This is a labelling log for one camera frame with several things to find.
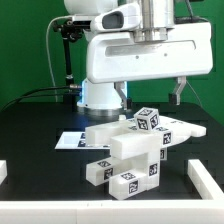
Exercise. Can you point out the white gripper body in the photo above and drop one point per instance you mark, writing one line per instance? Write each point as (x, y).
(116, 57)

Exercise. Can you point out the white small cube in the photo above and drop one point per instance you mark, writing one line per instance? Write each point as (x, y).
(147, 119)
(163, 154)

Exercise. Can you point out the white chair back frame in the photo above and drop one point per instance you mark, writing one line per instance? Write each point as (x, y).
(126, 141)

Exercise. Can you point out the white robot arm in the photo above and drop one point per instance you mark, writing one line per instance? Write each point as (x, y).
(137, 40)

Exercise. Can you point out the white obstacle fence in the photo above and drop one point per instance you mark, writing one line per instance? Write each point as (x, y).
(208, 209)

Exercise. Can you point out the white block at left edge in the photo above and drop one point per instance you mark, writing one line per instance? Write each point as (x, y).
(3, 170)

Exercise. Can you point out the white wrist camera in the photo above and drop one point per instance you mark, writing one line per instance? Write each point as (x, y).
(114, 21)

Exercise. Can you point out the background camera on stand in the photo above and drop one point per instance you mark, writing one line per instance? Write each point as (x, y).
(82, 20)

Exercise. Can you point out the white marker base plate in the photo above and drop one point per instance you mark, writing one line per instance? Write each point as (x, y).
(75, 141)

